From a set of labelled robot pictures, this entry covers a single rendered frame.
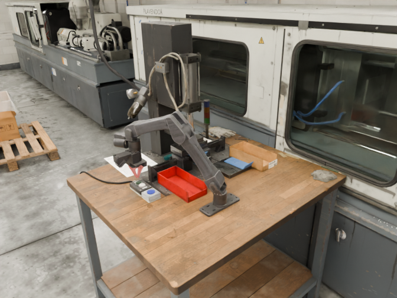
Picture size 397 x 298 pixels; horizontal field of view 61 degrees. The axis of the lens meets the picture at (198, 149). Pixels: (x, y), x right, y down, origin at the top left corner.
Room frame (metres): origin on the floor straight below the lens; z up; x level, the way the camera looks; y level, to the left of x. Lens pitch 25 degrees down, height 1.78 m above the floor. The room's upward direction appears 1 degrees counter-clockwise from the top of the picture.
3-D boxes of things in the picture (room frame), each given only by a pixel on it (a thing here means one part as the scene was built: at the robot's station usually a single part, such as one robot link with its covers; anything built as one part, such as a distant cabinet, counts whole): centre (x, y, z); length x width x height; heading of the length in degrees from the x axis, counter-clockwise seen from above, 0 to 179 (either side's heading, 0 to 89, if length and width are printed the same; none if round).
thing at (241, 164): (1.66, -0.22, 0.93); 0.15 x 0.07 x 0.03; 44
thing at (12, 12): (7.97, 3.33, 1.24); 2.95 x 0.98 x 0.90; 36
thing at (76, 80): (6.95, 2.57, 0.49); 5.51 x 1.02 x 0.97; 36
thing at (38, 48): (6.91, 3.19, 1.21); 0.86 x 0.10 x 0.79; 36
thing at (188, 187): (1.45, 0.09, 0.93); 0.25 x 0.12 x 0.06; 40
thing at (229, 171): (1.65, -0.17, 0.91); 0.17 x 0.16 x 0.02; 130
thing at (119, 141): (1.46, 0.34, 1.18); 0.12 x 0.09 x 0.12; 68
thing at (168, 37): (1.80, 0.12, 1.44); 0.17 x 0.13 x 0.42; 40
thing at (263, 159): (1.73, -0.31, 0.93); 0.25 x 0.13 x 0.08; 40
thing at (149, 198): (1.37, 0.23, 0.90); 0.07 x 0.07 x 0.06; 40
